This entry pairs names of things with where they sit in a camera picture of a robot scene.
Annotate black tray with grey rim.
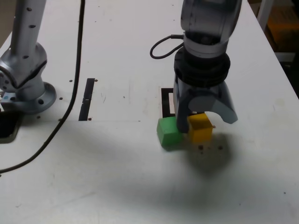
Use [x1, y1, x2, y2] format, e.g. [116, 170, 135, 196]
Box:
[0, 111, 23, 143]

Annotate black tape strip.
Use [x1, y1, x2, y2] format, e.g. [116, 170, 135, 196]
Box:
[78, 78, 96, 121]

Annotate white frame post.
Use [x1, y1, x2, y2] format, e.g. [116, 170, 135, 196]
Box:
[256, 0, 276, 32]

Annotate white frame crossbar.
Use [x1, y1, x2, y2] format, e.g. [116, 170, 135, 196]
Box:
[275, 52, 296, 62]

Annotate yellow background box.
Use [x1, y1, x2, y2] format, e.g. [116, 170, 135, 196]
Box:
[266, 7, 299, 53]

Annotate black tape square outline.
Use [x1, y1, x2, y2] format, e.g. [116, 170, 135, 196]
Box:
[161, 87, 178, 119]

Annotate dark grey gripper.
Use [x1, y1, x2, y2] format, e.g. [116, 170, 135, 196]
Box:
[172, 80, 239, 134]

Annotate yellow cube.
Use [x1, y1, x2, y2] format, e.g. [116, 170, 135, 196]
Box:
[188, 113, 214, 143]

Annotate green cube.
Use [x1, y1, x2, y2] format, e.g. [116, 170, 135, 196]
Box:
[156, 116, 183, 150]

